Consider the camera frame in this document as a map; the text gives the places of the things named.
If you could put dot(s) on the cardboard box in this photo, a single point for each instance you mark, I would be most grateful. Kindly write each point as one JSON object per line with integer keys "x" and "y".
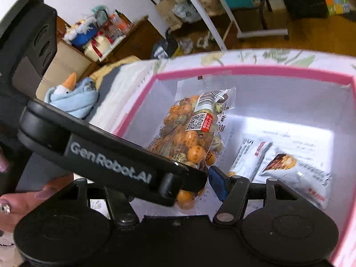
{"x": 64, "y": 61}

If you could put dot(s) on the floral bedsheet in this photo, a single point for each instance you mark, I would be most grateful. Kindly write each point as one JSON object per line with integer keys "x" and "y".
{"x": 278, "y": 57}

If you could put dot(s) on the yellow cloth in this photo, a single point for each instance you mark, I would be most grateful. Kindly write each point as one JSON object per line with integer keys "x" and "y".
{"x": 111, "y": 66}

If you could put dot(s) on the person's left hand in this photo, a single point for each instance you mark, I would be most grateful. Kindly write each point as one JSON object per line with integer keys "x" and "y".
{"x": 25, "y": 205}

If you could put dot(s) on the blue and white plush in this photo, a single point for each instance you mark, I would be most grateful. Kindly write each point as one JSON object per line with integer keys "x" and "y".
{"x": 82, "y": 37}

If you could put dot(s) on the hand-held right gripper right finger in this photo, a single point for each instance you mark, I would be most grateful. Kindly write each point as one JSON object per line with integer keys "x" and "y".
{"x": 218, "y": 183}

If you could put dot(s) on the narrow white snack packet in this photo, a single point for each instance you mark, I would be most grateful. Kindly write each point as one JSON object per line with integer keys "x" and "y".
{"x": 247, "y": 155}

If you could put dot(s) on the white metal rack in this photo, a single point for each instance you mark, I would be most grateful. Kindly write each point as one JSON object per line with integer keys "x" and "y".
{"x": 205, "y": 19}

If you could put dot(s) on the blue plush toy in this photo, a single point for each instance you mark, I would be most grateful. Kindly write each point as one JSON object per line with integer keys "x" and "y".
{"x": 72, "y": 100}

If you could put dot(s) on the clear bag of orange snacks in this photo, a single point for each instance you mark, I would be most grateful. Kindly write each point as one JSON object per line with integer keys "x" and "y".
{"x": 194, "y": 150}

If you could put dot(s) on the cream jar with red ribbon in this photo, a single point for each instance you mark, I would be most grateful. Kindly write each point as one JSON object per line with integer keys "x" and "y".
{"x": 97, "y": 48}

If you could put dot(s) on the white snack packet with picture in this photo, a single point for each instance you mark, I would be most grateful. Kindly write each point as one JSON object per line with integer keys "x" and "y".
{"x": 306, "y": 178}

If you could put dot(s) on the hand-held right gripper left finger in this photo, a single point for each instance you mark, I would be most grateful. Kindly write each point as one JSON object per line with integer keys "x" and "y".
{"x": 119, "y": 208}

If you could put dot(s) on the pink storage box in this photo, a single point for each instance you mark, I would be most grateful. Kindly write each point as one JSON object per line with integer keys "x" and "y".
{"x": 250, "y": 73}

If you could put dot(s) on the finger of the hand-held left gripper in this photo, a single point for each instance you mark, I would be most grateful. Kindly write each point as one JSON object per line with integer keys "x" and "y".
{"x": 125, "y": 164}

